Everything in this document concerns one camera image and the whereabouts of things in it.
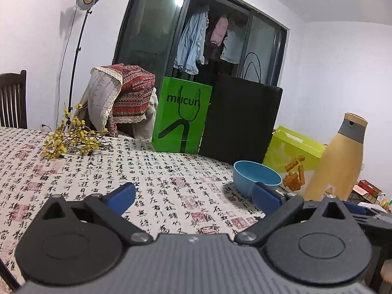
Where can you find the black paper bag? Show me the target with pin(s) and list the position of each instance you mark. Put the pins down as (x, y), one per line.
(239, 119)

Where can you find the beige jacket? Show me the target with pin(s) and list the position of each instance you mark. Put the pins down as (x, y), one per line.
(147, 125)

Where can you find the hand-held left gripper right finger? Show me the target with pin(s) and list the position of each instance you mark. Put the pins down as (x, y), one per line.
(266, 197)

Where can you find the studio light on stand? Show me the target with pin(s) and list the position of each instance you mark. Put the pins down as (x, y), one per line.
(85, 0)

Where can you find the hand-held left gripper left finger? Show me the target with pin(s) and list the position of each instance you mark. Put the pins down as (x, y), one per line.
(124, 197)

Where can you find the pink hanging garment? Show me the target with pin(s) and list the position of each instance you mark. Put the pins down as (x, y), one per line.
(219, 32)

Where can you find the yellow thermos jug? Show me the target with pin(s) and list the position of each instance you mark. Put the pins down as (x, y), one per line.
(337, 165)

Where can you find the black sliding glass door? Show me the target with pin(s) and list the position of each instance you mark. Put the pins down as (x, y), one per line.
(147, 30)

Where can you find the red patterned quilted blanket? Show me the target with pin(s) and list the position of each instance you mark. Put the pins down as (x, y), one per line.
(134, 92)

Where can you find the green paper bag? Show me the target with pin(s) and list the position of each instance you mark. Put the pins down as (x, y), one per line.
(171, 122)

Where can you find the white hanging garment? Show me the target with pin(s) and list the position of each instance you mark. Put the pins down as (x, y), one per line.
(232, 47)

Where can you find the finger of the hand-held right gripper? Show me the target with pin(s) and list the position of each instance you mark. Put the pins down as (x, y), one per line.
(356, 209)

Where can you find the yellow flower branch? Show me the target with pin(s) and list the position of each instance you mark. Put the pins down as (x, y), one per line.
(61, 147)

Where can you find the blue bowl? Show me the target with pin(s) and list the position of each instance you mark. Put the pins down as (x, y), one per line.
(245, 177)

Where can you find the red box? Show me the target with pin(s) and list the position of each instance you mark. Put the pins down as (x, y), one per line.
(369, 188)

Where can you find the light blue hanging shirt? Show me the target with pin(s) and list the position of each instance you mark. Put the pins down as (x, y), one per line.
(191, 39)

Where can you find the lime green snack box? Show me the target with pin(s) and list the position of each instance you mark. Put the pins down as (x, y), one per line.
(288, 150)

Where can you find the dark wooden chair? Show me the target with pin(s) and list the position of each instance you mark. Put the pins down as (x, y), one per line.
(12, 79)

